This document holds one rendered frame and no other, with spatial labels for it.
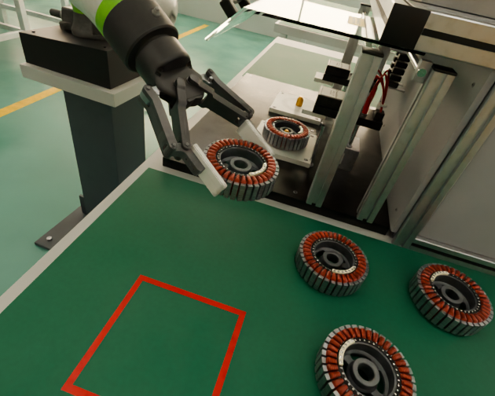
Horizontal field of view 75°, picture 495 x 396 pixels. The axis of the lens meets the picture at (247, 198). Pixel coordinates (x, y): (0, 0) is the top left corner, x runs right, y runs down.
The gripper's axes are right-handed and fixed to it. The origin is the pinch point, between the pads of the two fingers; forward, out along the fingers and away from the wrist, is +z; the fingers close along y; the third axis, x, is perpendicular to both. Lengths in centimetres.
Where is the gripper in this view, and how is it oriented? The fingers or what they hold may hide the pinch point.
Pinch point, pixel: (239, 163)
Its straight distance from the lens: 47.6
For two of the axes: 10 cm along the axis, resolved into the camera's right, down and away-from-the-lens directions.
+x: 5.4, -4.1, -7.3
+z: 6.0, 8.0, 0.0
